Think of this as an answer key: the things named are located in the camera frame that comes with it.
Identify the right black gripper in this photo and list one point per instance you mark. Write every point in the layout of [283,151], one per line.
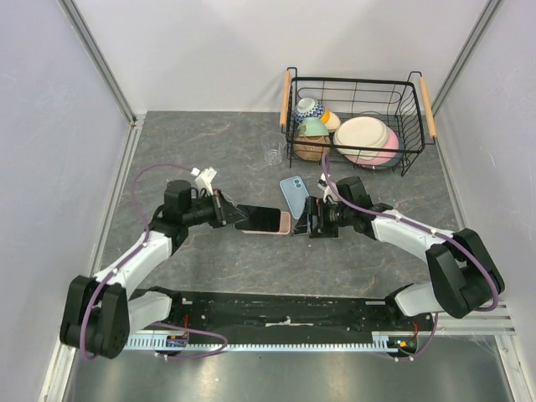
[315,206]

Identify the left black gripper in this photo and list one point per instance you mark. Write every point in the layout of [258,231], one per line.
[232,213]

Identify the pink phone case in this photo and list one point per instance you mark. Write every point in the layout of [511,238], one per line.
[284,227]

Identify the black phone front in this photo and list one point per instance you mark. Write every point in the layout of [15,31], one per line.
[258,218]

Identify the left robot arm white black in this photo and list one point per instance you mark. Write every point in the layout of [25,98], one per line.
[100,311]

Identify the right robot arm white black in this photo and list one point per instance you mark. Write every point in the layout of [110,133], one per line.
[463,275]

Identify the light blue phone case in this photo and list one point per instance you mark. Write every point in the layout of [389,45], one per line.
[295,193]

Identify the brown bowl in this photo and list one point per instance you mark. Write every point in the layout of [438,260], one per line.
[311,148]

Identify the clear glass cup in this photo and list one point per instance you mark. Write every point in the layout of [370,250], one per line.
[273,147]

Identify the mint green bowl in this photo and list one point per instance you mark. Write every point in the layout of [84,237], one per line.
[312,127]

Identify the pink plate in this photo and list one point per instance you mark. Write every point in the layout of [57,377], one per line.
[387,153]

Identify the yellow white bowl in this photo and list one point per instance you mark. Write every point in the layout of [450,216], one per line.
[330,120]

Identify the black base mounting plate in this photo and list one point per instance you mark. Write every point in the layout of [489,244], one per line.
[217,311]

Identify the cream plate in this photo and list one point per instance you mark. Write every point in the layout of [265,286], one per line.
[361,134]

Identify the blue white patterned bowl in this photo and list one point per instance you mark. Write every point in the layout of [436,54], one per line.
[308,107]

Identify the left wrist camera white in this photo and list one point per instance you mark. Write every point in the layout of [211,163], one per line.
[203,179]

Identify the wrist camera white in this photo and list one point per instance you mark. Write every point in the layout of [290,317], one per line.
[327,191]
[203,179]

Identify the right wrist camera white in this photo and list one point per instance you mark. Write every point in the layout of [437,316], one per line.
[327,191]

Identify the black wire dish basket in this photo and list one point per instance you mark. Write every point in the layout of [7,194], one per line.
[402,105]

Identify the blue slotted cable duct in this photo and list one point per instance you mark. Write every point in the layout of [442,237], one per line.
[168,342]

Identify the aluminium frame rail front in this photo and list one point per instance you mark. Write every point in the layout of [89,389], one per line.
[494,323]

